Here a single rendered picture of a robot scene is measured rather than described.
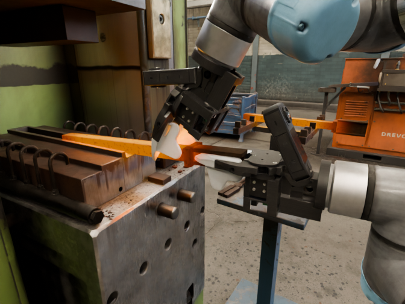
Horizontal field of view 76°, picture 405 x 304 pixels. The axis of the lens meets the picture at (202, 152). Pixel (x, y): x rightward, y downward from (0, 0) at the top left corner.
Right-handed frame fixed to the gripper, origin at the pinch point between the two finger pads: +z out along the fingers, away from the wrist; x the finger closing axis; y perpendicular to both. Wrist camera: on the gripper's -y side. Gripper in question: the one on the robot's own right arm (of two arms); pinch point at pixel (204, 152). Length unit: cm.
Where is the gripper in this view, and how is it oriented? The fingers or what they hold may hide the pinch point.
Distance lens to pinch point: 45.7
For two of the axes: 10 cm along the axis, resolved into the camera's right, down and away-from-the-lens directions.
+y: 0.2, 9.5, 3.1
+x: 4.7, -2.8, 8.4
